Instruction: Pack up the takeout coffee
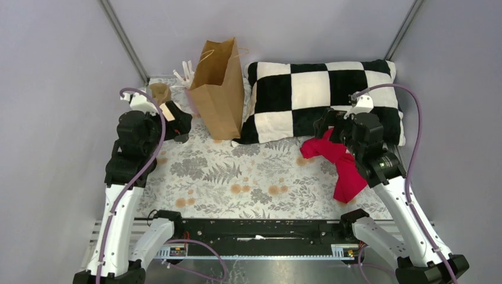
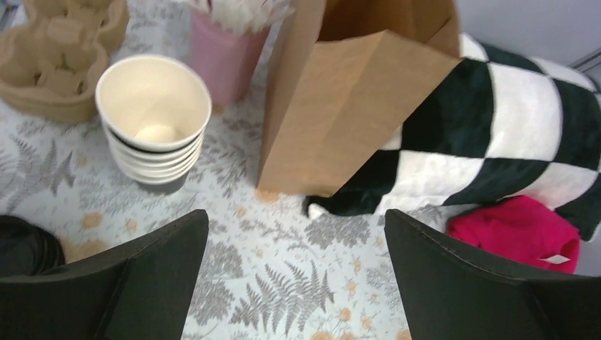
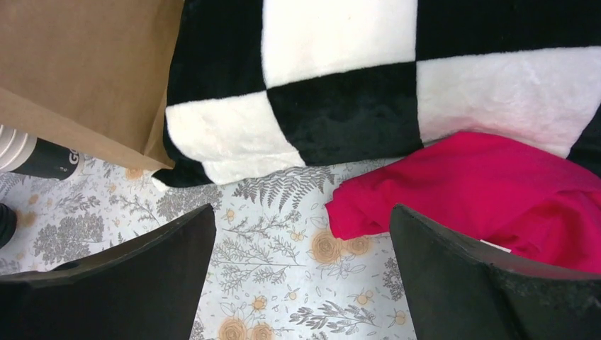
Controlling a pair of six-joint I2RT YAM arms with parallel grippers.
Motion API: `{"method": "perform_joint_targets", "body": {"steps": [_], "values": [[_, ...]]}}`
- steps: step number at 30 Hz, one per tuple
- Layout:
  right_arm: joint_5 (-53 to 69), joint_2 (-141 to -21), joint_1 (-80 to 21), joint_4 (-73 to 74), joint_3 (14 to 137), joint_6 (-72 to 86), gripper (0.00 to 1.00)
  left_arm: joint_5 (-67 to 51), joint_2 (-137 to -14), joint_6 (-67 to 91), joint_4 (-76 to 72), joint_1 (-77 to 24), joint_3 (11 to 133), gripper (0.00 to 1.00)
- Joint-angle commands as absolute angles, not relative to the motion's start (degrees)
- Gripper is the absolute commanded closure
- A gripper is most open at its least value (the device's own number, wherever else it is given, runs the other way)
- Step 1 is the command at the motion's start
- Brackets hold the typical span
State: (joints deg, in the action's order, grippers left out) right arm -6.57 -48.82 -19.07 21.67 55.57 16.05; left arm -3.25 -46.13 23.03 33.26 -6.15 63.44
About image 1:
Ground black white checkered pillow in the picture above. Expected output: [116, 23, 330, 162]
[231, 60, 397, 147]

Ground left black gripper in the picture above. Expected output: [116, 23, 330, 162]
[143, 100, 191, 154]

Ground brown cardboard cup carrier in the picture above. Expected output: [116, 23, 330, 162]
[149, 83, 172, 105]

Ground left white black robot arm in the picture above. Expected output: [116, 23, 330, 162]
[73, 101, 192, 283]

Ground white straws bundle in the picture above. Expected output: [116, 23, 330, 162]
[173, 60, 195, 89]

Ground floral patterned table mat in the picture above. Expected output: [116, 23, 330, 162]
[136, 114, 390, 220]

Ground red cloth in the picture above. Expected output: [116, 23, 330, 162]
[300, 128, 368, 204]

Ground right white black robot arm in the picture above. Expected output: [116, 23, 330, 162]
[314, 108, 469, 283]

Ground brown paper bag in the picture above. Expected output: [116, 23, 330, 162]
[189, 37, 244, 140]

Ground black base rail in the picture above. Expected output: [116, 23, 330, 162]
[155, 219, 362, 262]

